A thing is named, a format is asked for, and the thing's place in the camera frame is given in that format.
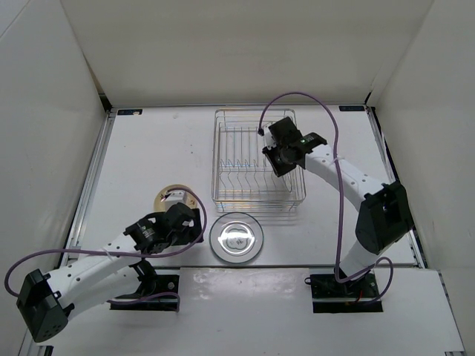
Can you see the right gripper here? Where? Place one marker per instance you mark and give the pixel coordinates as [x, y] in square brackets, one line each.
[280, 170]

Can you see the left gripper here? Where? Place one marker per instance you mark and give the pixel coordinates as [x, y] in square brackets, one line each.
[191, 231]

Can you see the cream floral plate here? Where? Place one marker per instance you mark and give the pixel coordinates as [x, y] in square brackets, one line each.
[158, 205]

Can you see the white plate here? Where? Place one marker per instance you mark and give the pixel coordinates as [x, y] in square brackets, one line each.
[236, 238]
[287, 182]

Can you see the wire dish rack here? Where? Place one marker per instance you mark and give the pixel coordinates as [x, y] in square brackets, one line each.
[242, 177]

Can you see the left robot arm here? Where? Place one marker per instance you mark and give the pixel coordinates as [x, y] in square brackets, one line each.
[49, 301]

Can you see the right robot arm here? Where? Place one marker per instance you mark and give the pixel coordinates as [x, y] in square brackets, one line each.
[384, 215]

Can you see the right corner label sticker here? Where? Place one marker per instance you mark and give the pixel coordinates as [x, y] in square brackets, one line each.
[351, 108]

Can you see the corner label sticker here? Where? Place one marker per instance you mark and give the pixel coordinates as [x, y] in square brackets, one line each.
[351, 108]
[129, 112]

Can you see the left corner label sticker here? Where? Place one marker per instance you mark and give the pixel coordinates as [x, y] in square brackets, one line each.
[129, 112]

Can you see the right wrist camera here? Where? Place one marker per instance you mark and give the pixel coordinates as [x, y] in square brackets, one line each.
[270, 144]

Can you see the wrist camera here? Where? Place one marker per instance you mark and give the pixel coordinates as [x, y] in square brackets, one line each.
[174, 197]
[270, 144]

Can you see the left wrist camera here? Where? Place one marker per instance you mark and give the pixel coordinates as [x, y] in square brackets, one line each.
[174, 197]

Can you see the front aluminium frame rail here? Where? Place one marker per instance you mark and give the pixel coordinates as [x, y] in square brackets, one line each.
[157, 266]

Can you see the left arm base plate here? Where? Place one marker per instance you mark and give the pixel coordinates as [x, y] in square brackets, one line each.
[160, 294]

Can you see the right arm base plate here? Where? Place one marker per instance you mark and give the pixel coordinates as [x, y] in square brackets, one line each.
[331, 297]

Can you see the left aluminium frame rail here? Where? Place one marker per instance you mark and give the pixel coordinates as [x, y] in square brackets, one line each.
[76, 234]

